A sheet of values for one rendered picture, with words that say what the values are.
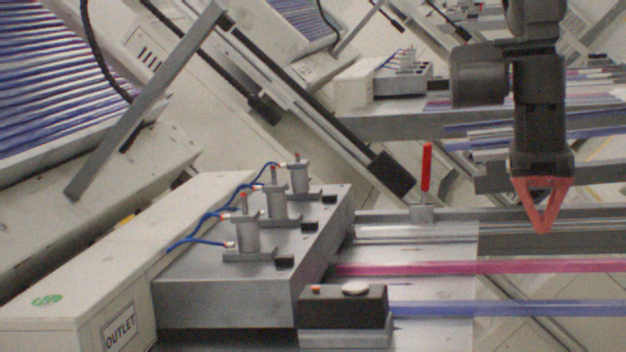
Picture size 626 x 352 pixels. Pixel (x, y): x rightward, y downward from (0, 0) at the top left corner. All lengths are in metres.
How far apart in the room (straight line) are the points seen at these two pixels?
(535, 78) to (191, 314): 0.45
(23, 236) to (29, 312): 0.11
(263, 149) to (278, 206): 1.03
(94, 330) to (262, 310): 0.15
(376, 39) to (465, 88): 4.50
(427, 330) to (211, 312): 0.20
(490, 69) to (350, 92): 1.13
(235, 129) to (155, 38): 0.28
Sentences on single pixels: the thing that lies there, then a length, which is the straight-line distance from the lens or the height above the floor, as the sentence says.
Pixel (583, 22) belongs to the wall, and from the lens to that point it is 8.48.
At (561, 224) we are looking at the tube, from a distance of 0.98.
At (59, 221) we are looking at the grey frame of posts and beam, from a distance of 0.82.
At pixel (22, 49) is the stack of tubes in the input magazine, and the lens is 1.00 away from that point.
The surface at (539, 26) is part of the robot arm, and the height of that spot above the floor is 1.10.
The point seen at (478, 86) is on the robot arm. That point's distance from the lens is 0.91.
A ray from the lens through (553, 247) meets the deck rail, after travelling 1.07.
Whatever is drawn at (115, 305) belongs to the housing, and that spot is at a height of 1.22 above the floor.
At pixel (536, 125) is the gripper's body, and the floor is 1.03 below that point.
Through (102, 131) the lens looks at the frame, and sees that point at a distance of 0.94.
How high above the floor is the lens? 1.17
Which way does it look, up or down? level
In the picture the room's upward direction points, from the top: 48 degrees counter-clockwise
